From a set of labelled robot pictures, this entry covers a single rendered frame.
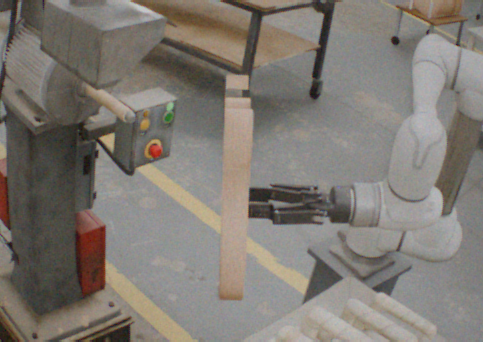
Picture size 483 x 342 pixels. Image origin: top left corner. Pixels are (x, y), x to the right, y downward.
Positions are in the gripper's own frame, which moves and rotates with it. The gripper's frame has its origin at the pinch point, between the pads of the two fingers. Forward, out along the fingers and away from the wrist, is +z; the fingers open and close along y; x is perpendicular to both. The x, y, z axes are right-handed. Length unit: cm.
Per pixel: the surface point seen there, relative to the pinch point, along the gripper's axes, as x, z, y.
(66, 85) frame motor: 12, 47, 40
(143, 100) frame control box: 0, 28, 67
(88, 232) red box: -49, 49, 74
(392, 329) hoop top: -19.8, -30.6, -18.1
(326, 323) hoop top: -11.7, -14.3, -25.9
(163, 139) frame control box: -13, 22, 70
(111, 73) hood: 21.6, 29.5, 13.9
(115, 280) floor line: -102, 50, 129
